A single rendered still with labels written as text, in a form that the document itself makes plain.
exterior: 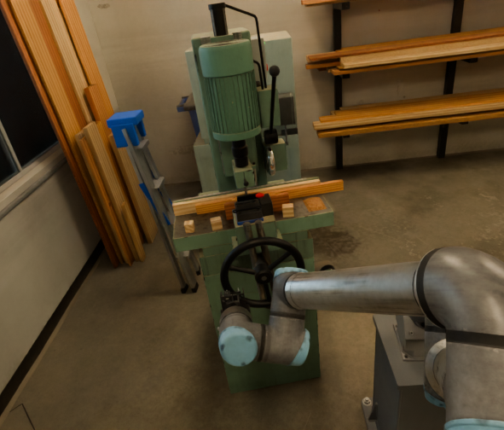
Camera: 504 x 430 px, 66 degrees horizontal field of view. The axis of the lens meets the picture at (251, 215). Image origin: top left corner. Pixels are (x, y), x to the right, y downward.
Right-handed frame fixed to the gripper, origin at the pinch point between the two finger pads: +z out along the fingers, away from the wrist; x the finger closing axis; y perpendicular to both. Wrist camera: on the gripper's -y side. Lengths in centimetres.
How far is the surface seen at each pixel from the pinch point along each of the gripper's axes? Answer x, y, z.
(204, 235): 7.4, 20.0, 17.8
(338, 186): -48, 28, 32
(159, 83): 43, 122, 258
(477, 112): -222, 49, 201
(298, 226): -27.6, 16.9, 19.0
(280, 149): -29, 46, 42
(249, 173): -12.7, 39.1, 23.1
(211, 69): -5, 74, 8
